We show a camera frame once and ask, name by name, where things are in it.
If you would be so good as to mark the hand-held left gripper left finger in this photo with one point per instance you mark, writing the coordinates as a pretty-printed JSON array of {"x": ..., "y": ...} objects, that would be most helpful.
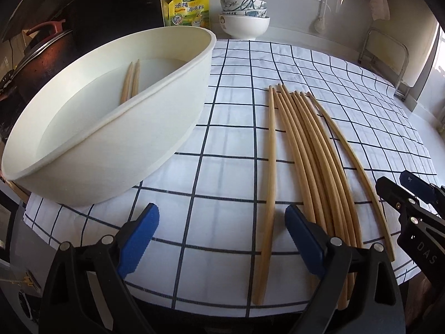
[{"x": 139, "y": 240}]

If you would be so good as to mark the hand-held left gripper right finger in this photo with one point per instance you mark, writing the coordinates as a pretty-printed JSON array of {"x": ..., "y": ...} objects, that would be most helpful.
[{"x": 306, "y": 243}]

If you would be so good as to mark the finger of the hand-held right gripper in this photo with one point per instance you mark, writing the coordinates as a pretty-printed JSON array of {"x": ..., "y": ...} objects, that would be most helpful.
[
  {"x": 419, "y": 186},
  {"x": 393, "y": 191}
]

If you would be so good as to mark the bunch of wooden chopsticks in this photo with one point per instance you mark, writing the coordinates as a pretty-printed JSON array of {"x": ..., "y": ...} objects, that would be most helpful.
[{"x": 313, "y": 167}]

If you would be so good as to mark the large white basin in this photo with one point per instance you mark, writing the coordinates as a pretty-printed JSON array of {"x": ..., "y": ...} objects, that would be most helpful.
[{"x": 104, "y": 167}]

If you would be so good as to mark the wooden chopstick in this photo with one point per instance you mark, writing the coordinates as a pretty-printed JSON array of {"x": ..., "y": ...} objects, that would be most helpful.
[
  {"x": 126, "y": 83},
  {"x": 135, "y": 78}
]

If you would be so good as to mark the white black checked cloth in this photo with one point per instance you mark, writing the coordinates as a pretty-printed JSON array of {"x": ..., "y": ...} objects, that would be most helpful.
[{"x": 226, "y": 181}]

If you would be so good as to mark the metal rack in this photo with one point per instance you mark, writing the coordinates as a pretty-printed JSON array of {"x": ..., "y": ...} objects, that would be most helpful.
[{"x": 386, "y": 62}]

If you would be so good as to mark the dark pot with glass lid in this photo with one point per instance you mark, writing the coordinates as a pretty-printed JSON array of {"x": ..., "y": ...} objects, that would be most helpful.
[{"x": 45, "y": 55}]

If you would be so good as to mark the plain white bowl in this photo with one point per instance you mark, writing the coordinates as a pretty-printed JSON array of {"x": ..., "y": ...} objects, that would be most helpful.
[{"x": 243, "y": 26}]

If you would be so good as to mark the blue patterned bowl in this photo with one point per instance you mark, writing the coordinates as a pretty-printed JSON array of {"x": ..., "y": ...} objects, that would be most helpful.
[
  {"x": 245, "y": 14},
  {"x": 243, "y": 4}
]

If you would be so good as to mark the yellow seasoning pouch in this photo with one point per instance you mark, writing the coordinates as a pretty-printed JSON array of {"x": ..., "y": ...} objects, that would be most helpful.
[{"x": 187, "y": 10}]

